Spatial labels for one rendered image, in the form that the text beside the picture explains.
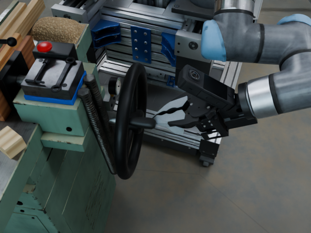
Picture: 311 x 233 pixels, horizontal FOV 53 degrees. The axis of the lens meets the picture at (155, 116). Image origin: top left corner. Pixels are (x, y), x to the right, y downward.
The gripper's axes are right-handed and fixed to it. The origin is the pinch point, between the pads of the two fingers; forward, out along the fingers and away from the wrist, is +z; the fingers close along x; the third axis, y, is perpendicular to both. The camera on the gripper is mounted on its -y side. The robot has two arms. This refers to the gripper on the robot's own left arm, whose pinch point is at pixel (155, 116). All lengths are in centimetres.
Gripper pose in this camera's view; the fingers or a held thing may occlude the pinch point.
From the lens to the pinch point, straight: 66.9
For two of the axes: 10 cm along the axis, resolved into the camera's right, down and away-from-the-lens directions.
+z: -8.5, 2.2, 4.8
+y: 5.1, 5.9, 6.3
